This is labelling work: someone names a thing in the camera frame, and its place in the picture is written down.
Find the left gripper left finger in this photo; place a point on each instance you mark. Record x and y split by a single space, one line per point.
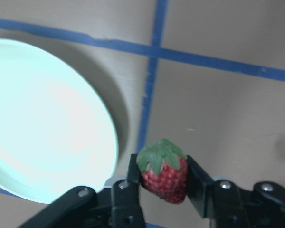
133 173

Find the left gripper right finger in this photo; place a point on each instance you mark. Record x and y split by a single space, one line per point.
199 185

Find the light green plate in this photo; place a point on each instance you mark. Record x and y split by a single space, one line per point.
55 131

